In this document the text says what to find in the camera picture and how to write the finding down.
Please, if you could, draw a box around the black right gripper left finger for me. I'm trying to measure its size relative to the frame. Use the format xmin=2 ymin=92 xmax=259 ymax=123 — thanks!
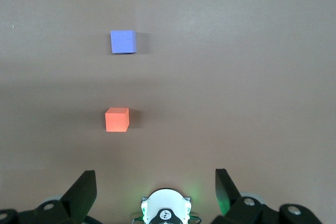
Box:
xmin=0 ymin=170 xmax=104 ymax=224

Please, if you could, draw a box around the brown table cloth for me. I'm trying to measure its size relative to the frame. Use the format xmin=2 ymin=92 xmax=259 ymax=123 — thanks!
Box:
xmin=0 ymin=0 xmax=336 ymax=224

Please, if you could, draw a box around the orange foam cube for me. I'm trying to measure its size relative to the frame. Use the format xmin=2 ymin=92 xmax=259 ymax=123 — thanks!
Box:
xmin=104 ymin=107 xmax=130 ymax=133

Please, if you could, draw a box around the purple foam cube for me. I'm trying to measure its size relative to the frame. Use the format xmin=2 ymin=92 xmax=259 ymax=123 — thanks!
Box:
xmin=109 ymin=30 xmax=138 ymax=55

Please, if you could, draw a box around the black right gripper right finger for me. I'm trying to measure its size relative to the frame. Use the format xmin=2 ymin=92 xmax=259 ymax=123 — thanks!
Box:
xmin=209 ymin=168 xmax=324 ymax=224

